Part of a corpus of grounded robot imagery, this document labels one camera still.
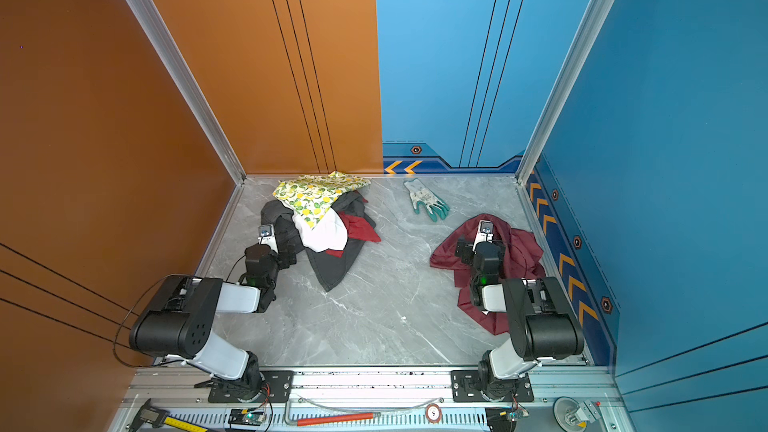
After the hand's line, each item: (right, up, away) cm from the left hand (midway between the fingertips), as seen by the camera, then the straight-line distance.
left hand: (275, 240), depth 94 cm
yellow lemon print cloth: (+10, +14, +5) cm, 18 cm away
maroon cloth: (+77, -6, -4) cm, 78 cm away
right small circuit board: (+67, -37, -25) cm, 81 cm away
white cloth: (+17, +2, +2) cm, 17 cm away
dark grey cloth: (+17, -8, 0) cm, 19 cm away
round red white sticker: (+47, -38, -24) cm, 65 cm away
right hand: (+64, +1, -1) cm, 64 cm away
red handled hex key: (+22, -40, -24) cm, 51 cm away
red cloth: (+26, +3, +6) cm, 27 cm away
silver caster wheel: (+77, -34, -30) cm, 89 cm away
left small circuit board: (+2, -40, -23) cm, 46 cm away
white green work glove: (+48, +15, +19) cm, 53 cm away
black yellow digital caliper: (-17, -38, -25) cm, 49 cm away
